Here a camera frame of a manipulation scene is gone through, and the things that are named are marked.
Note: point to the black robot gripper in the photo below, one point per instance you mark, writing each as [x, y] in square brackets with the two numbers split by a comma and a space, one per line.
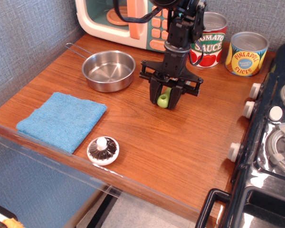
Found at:
[171, 72]

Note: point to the grey spatula green handle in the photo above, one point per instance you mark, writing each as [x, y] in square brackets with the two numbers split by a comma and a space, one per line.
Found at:
[164, 98]

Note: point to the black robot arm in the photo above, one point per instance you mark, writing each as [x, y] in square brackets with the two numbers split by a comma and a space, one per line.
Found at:
[185, 27]

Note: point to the tomato sauce can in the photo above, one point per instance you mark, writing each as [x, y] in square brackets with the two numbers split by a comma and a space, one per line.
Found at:
[206, 52]

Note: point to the stainless steel pan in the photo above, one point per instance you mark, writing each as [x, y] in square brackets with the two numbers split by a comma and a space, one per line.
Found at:
[107, 71]

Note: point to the white stove knob middle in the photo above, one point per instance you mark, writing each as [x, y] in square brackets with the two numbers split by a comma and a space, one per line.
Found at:
[248, 109]

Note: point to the white stove knob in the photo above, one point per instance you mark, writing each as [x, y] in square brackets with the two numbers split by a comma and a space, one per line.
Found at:
[248, 109]
[233, 151]
[254, 91]

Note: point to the white toy mushroom slice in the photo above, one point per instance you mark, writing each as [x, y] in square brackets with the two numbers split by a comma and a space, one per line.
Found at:
[103, 150]

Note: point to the white stove knob rear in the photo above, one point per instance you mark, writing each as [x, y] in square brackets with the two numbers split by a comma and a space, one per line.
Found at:
[254, 91]

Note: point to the pineapple slices can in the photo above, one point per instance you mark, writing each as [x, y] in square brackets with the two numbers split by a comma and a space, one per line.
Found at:
[246, 53]

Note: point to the white stove knob front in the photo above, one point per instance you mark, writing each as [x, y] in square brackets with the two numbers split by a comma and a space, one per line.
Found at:
[233, 151]

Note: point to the teal toy microwave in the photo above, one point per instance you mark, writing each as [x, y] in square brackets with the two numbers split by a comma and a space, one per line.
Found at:
[99, 19]

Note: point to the blue folded cloth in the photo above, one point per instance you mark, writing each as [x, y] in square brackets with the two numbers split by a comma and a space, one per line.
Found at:
[63, 121]

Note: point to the black toy stove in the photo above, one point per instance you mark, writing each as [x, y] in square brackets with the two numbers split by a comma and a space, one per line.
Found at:
[257, 196]

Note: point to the yellow object at corner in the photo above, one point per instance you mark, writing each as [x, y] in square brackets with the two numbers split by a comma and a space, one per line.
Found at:
[11, 223]

